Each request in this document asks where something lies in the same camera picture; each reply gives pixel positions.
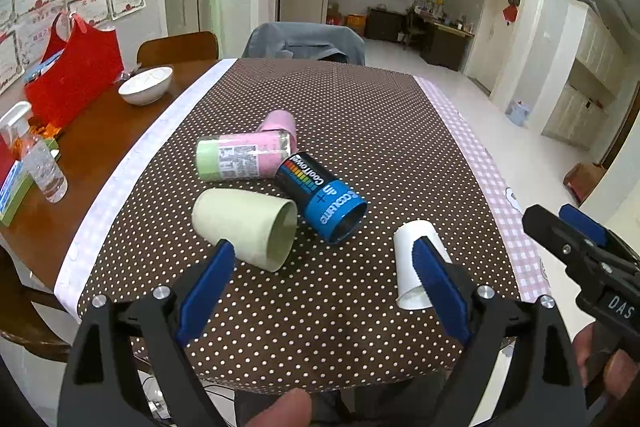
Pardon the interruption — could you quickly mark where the white paper cup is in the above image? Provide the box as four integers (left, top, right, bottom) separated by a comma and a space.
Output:
393, 220, 451, 311

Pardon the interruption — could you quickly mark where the pale green cup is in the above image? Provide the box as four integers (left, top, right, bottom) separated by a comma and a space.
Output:
192, 188, 298, 272

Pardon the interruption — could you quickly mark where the pink cup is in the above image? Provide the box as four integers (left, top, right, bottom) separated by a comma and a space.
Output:
256, 109, 298, 153

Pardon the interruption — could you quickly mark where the right hand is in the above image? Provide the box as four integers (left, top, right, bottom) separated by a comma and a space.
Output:
573, 322, 639, 401

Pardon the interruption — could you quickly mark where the left hand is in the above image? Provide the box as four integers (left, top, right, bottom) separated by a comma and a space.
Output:
247, 389, 312, 427

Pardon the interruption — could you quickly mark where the small wooden stool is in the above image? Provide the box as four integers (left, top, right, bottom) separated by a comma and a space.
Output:
563, 162, 606, 206

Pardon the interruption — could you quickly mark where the wooden chair at left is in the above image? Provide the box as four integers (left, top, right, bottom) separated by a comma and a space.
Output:
0, 248, 70, 363

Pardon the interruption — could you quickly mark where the brown polka dot tablecloth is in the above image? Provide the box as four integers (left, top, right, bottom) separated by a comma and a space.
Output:
54, 58, 549, 393

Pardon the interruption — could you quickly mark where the white door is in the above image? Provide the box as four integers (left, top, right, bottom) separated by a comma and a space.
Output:
463, 0, 520, 95

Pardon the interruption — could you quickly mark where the green tissue box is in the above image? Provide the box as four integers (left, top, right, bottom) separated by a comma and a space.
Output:
0, 161, 32, 227

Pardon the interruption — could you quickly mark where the dark wooden desk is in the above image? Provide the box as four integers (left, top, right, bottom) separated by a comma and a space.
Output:
364, 9, 474, 70

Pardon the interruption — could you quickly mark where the blue black cylinder can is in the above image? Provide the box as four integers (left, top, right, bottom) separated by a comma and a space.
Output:
274, 152, 368, 244

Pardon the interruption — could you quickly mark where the pink green cylinder can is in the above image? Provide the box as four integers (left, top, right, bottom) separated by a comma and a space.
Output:
195, 130, 293, 182

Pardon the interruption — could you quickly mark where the clear spray bottle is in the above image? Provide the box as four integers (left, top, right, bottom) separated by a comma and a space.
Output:
1, 101, 68, 204

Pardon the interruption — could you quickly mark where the white ceramic bowl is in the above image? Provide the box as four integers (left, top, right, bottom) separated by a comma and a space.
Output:
118, 66, 174, 106

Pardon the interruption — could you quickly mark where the red gift bag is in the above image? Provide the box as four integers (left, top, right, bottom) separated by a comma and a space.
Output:
24, 13, 124, 129

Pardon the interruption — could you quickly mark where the wooden chair behind table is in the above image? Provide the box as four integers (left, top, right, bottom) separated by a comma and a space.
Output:
137, 31, 219, 68

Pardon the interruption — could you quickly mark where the grey covered chair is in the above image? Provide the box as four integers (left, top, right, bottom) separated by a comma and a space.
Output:
242, 22, 366, 66

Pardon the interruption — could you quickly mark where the cream wall cabinet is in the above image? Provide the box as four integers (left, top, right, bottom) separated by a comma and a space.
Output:
542, 0, 625, 150

